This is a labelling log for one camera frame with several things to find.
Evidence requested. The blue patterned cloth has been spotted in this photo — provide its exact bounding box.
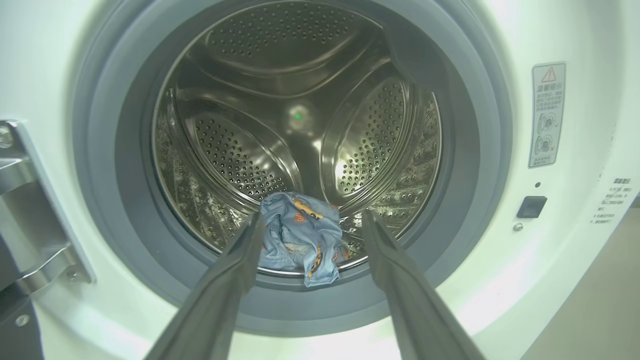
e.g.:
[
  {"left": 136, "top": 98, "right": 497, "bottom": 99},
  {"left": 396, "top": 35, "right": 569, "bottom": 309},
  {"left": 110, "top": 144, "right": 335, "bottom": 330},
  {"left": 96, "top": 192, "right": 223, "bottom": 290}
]
[{"left": 257, "top": 191, "right": 353, "bottom": 288}]

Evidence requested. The grey warning sticker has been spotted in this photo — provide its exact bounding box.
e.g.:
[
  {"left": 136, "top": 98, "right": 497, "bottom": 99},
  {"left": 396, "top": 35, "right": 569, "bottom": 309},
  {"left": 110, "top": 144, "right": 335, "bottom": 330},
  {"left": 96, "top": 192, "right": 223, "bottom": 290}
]
[{"left": 527, "top": 62, "right": 567, "bottom": 169}]

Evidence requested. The metal door hinge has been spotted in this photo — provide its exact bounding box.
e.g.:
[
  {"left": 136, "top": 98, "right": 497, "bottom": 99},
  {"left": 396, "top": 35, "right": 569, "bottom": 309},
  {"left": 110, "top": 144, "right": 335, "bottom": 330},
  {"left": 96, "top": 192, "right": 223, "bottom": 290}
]
[{"left": 0, "top": 119, "right": 96, "bottom": 296}]

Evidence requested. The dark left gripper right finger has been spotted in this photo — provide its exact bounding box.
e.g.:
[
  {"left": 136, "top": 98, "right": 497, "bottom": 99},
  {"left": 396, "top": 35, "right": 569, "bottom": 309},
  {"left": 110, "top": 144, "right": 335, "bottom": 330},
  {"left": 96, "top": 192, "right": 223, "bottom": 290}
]
[{"left": 360, "top": 209, "right": 486, "bottom": 360}]

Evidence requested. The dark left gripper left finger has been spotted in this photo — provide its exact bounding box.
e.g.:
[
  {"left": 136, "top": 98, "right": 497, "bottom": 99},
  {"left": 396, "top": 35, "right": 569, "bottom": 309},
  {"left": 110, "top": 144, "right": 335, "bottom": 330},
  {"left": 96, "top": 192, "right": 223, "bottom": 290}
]
[{"left": 145, "top": 210, "right": 266, "bottom": 360}]

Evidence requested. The white front-load washing machine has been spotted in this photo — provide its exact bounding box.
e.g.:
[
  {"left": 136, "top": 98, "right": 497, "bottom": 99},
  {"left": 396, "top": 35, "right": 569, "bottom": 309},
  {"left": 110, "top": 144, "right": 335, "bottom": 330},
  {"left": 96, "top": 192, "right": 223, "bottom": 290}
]
[{"left": 0, "top": 0, "right": 640, "bottom": 360}]

